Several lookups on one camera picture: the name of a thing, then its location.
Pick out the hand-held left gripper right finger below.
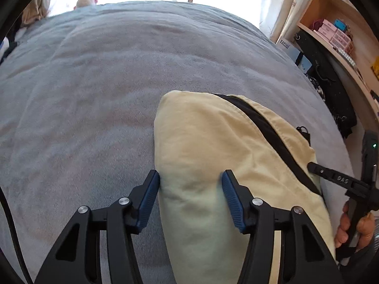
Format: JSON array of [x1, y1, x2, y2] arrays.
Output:
[[221, 169, 344, 284]]

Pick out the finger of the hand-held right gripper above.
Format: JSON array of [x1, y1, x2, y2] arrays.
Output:
[[307, 161, 371, 198]]

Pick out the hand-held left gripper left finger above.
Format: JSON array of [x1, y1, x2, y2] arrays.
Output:
[[35, 169, 161, 284]]

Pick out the pale yellow and black jacket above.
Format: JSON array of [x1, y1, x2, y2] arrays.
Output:
[[153, 90, 336, 284]]

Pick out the black clothes pile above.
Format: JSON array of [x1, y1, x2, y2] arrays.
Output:
[[0, 28, 20, 64]]

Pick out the person's right hand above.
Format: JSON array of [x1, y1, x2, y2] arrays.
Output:
[[334, 201, 376, 250]]

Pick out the black and white patterned cloth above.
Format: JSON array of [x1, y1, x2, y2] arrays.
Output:
[[305, 74, 330, 102]]

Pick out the long black case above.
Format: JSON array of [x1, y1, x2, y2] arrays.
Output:
[[294, 27, 357, 138]]

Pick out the grey-blue bed blanket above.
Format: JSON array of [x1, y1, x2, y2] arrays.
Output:
[[0, 0, 356, 284]]

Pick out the pink mini drawer boxes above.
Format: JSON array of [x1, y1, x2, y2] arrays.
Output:
[[312, 18, 355, 53]]

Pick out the white printed box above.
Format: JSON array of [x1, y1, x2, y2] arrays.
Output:
[[277, 37, 313, 73]]

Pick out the light wooden bookshelf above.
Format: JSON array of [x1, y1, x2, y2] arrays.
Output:
[[280, 0, 379, 119]]

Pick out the white leaf-print sheer curtain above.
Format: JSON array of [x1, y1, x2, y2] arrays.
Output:
[[241, 0, 314, 37]]

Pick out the pink plush toy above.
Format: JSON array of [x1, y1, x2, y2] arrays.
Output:
[[73, 0, 98, 9]]

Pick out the beige curtain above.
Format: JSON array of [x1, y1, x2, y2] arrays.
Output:
[[21, 0, 49, 27]]

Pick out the white bead string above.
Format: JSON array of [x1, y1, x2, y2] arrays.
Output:
[[338, 49, 357, 67]]

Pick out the black cable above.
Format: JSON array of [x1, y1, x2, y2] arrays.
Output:
[[0, 186, 33, 284]]

